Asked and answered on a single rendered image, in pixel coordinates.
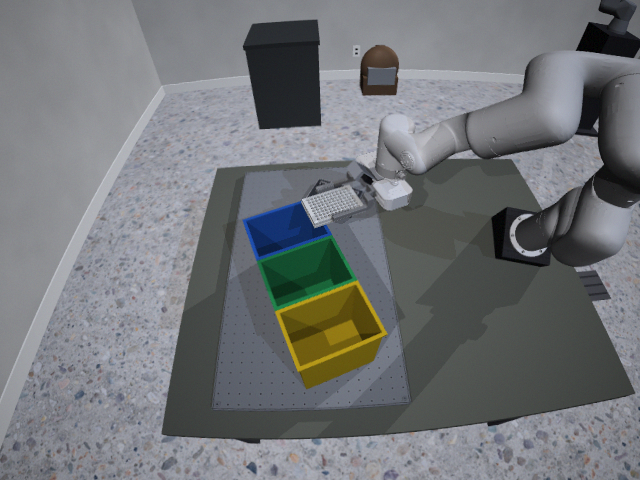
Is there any yellow open bin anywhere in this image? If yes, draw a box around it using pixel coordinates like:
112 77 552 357
275 280 387 389

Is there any blue bin with label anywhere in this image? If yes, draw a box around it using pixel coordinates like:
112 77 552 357
243 201 332 261

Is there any green bin with label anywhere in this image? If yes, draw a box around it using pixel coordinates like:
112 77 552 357
257 235 357 311

